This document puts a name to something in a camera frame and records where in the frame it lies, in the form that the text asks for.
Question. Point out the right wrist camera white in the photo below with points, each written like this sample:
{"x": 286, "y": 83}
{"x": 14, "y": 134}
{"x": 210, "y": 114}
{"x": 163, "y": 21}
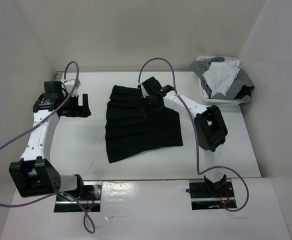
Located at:
{"x": 143, "y": 90}

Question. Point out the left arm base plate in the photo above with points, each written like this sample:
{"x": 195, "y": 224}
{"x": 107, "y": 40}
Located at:
{"x": 90, "y": 199}

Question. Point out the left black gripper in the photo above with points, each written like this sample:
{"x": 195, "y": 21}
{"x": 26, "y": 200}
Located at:
{"x": 81, "y": 111}

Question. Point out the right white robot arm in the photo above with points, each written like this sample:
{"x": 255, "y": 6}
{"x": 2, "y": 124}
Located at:
{"x": 208, "y": 124}

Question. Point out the white laundry basket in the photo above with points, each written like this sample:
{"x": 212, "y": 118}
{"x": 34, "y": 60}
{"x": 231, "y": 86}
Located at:
{"x": 217, "y": 102}

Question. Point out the grey garment in basket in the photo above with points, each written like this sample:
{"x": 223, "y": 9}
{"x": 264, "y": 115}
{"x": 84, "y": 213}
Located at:
{"x": 241, "y": 89}

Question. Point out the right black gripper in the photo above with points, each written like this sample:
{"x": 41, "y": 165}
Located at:
{"x": 151, "y": 109}

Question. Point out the black pleated skirt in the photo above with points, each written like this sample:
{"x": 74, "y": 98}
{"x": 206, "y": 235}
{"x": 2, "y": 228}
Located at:
{"x": 128, "y": 132}

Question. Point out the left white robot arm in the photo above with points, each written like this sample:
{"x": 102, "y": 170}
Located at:
{"x": 33, "y": 174}

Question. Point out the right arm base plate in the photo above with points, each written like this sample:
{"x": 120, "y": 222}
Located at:
{"x": 201, "y": 199}

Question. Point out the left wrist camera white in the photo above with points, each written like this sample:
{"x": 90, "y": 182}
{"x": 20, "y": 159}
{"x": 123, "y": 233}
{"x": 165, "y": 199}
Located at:
{"x": 69, "y": 84}

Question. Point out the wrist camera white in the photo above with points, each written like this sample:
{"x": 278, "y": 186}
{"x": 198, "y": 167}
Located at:
{"x": 143, "y": 90}
{"x": 69, "y": 84}

